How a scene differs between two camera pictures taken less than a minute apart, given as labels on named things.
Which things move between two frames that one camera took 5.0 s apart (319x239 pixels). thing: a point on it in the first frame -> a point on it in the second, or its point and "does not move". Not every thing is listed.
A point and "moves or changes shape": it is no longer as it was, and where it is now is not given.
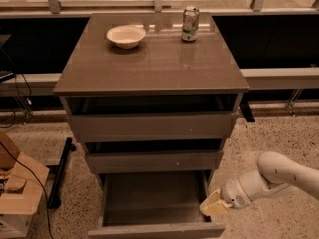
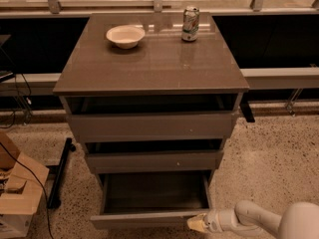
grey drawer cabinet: (154, 111) does not move
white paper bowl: (126, 36) does not move
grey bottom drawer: (155, 205) moves or changes shape
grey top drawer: (148, 119) does not move
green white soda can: (190, 25) does not move
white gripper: (233, 193) -> (212, 221)
